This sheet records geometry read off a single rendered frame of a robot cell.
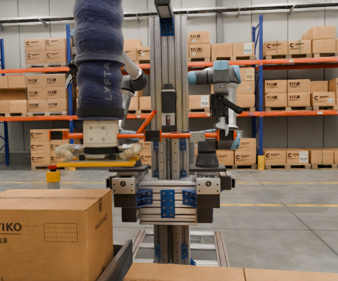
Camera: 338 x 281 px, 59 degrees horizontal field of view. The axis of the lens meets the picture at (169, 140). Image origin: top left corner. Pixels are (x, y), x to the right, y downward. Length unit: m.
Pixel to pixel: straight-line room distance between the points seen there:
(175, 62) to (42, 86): 7.75
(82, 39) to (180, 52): 0.83
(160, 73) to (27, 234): 1.25
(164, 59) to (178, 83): 0.18
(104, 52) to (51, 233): 0.83
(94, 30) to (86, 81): 0.23
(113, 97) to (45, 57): 8.32
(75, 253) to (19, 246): 0.26
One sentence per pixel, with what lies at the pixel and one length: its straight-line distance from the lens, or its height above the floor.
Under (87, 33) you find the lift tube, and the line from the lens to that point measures 1.44.
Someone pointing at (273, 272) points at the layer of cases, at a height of 0.54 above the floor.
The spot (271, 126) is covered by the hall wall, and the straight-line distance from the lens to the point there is 10.06.
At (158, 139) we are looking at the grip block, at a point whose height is 1.24.
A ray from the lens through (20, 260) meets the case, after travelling 1.57.
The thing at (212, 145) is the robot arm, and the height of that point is 1.17.
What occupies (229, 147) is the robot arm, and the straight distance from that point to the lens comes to 1.84.
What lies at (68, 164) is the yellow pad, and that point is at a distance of 1.39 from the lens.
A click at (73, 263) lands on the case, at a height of 0.71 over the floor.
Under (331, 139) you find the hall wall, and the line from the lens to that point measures 10.66.
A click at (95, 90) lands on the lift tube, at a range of 1.39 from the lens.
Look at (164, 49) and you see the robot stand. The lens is 2.10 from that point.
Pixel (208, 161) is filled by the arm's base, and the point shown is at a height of 1.07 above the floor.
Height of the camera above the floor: 1.31
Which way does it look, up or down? 3 degrees down
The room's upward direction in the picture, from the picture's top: 1 degrees counter-clockwise
